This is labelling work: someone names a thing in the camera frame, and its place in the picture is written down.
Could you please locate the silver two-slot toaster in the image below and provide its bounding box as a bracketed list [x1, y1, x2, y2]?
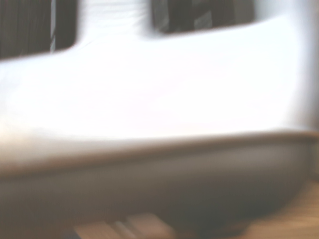
[0, 0, 319, 239]

